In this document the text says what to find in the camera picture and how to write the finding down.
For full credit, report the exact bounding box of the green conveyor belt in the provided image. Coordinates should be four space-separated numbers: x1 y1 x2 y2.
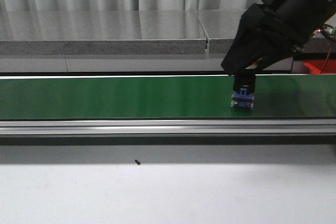
1 74 335 120

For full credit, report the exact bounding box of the grey stone bench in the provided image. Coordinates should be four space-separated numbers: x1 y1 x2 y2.
0 7 336 73

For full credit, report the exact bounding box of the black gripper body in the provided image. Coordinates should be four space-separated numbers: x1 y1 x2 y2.
261 0 326 47

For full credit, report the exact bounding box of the red tray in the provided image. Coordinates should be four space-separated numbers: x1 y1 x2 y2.
303 59 336 74

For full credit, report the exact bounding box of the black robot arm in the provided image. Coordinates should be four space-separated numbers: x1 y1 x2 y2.
221 0 335 75

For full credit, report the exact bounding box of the yellow mushroom push button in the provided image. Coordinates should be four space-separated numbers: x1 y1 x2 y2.
230 58 261 110

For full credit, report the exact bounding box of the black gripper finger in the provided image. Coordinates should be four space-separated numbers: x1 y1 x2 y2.
249 45 304 73
221 4 276 75

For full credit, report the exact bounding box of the red black wire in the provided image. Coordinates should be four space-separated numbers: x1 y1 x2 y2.
320 34 336 74

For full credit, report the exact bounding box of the small green circuit board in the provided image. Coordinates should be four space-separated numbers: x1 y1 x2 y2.
316 24 335 36

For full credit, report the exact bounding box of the aluminium conveyor frame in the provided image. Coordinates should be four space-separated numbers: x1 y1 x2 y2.
1 75 335 136

